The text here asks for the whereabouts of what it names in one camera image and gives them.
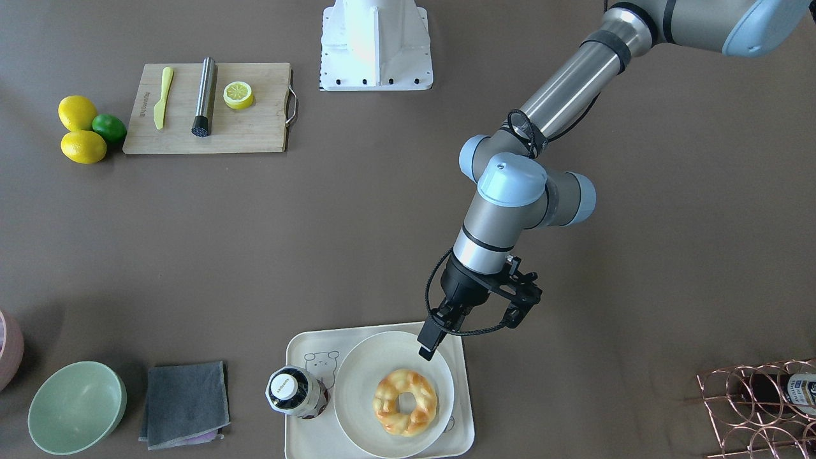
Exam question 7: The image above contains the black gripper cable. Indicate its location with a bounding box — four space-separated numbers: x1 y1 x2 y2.
425 250 511 337

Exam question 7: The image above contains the copper wire bottle rack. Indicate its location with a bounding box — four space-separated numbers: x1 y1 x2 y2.
696 358 814 458

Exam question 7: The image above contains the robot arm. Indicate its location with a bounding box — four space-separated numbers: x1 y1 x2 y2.
418 1 814 361

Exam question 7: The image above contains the pink bowl of ice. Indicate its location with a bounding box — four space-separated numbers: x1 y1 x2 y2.
1 310 24 391

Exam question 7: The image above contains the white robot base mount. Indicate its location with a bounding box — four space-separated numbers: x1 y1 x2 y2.
319 1 434 91

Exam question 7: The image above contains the grey folded cloth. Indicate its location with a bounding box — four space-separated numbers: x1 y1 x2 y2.
139 361 230 451

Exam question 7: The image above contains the lemon half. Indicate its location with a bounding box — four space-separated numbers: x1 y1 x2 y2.
222 81 254 110

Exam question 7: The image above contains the tea bottle on tray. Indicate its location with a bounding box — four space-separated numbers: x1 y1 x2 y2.
265 365 330 420

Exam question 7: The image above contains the green lime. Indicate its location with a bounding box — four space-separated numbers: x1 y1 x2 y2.
91 113 128 145

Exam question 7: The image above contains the green bowl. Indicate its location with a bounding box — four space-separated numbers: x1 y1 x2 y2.
28 361 128 455

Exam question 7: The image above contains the tea bottle in rack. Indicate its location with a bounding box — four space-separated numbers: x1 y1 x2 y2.
752 373 815 418

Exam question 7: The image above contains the braided donut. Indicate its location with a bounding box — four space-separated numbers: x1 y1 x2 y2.
372 368 439 437

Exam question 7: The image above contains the yellow plastic knife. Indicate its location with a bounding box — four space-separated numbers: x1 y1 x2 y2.
152 66 175 130

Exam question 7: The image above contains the bamboo cutting board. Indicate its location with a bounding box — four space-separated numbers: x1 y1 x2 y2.
122 62 292 155

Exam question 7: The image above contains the yellow lemon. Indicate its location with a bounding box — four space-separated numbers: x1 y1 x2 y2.
57 95 98 133
61 130 108 164

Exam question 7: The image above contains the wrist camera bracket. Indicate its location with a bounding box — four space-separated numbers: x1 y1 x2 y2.
484 255 543 329

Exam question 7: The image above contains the white rabbit tray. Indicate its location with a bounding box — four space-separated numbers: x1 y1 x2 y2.
284 322 475 458

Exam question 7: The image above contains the steel muddler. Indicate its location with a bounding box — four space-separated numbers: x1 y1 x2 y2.
191 56 217 138

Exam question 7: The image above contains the white round plate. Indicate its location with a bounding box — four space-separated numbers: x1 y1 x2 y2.
334 331 456 458

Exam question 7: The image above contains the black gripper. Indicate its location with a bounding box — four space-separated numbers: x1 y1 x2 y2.
418 254 490 362

